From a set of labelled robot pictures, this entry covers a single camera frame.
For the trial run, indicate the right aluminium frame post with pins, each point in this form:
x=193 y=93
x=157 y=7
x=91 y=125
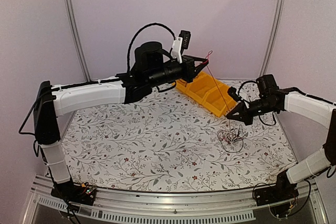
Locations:
x=272 y=37

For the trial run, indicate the yellow bin compartment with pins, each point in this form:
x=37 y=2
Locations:
x=218 y=101
x=207 y=83
x=191 y=88

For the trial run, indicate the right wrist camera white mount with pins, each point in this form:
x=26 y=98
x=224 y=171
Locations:
x=232 y=92

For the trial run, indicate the yellow bin far compartment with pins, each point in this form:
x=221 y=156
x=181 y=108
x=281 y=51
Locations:
x=191 y=88

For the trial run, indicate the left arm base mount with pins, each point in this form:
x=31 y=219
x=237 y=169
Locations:
x=70 y=192

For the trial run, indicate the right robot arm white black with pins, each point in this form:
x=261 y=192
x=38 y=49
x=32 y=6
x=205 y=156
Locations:
x=274 y=99

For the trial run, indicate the left aluminium frame post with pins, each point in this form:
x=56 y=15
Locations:
x=76 y=39

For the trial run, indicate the aluminium frame post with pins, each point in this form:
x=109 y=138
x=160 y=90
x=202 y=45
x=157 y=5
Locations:
x=76 y=39
x=272 y=37

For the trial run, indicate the aluminium front rail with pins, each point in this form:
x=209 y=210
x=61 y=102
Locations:
x=121 y=206

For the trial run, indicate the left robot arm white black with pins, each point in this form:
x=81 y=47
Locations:
x=153 y=67

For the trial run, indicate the floral patterned table mat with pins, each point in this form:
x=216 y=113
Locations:
x=167 y=142

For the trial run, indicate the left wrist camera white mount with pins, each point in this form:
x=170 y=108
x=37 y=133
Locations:
x=181 y=45

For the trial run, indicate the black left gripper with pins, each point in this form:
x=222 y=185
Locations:
x=190 y=71

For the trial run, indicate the yellow bin near compartment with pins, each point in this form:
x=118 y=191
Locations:
x=218 y=101

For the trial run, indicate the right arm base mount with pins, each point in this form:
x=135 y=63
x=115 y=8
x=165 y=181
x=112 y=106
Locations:
x=283 y=190

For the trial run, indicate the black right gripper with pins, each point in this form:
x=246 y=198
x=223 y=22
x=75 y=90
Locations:
x=244 y=116

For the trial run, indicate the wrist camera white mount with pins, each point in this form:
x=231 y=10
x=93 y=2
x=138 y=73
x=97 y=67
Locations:
x=181 y=45
x=232 y=92

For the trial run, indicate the yellow bin middle compartment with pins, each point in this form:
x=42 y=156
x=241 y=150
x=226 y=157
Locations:
x=207 y=83

